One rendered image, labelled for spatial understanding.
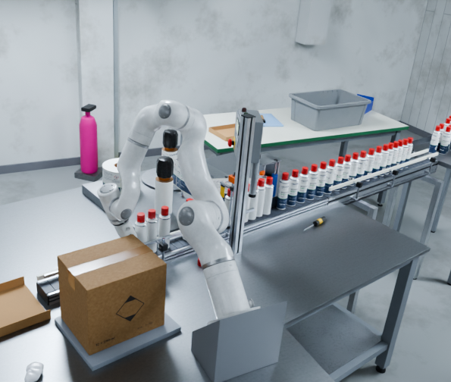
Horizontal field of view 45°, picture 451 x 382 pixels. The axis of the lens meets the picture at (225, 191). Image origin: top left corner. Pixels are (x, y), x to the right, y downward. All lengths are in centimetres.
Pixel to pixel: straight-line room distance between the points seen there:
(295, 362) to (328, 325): 121
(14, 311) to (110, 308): 47
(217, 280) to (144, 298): 28
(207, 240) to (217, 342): 34
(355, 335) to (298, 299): 93
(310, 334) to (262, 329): 129
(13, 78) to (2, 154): 72
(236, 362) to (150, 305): 37
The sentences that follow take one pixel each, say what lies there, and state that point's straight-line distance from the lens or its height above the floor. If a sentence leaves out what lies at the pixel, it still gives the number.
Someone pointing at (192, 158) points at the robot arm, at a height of 144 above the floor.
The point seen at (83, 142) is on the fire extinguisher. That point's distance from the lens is 510.
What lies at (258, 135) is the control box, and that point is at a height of 142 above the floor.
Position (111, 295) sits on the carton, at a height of 107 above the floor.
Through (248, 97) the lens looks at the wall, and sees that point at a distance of 611.
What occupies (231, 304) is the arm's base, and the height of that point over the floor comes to 107.
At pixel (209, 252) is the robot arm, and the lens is 185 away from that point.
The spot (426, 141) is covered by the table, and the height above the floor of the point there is 89.
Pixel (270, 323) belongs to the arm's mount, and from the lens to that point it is 185.
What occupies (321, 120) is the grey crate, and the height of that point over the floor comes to 90.
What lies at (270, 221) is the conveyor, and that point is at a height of 86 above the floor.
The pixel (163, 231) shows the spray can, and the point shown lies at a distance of 238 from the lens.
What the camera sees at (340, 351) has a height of 22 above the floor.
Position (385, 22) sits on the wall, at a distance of 711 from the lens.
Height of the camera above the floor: 217
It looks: 25 degrees down
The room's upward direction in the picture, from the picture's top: 5 degrees clockwise
